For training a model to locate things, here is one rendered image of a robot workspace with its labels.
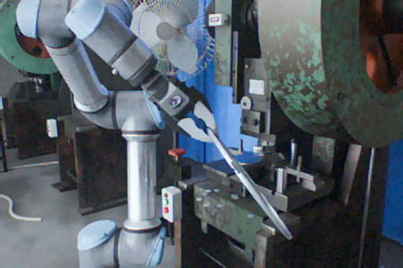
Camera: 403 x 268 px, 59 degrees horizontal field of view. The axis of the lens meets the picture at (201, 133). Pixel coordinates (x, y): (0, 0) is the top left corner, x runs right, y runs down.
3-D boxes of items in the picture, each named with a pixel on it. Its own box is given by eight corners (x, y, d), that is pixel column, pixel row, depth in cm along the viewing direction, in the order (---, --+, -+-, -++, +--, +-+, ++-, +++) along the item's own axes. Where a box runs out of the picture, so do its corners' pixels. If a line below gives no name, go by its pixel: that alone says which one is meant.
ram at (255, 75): (262, 137, 132) (264, 55, 125) (233, 129, 144) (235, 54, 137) (291, 129, 143) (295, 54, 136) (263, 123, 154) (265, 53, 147)
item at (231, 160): (292, 240, 84) (295, 237, 84) (283, 239, 58) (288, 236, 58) (224, 147, 96) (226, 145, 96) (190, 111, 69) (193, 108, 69)
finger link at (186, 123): (208, 135, 79) (180, 106, 76) (217, 142, 74) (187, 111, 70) (198, 145, 79) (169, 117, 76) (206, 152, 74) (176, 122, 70)
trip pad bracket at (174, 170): (181, 206, 159) (180, 165, 154) (169, 199, 166) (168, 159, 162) (192, 202, 163) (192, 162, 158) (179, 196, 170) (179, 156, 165)
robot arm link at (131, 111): (121, 258, 117) (119, 92, 114) (167, 257, 117) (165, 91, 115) (113, 274, 105) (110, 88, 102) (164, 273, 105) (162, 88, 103)
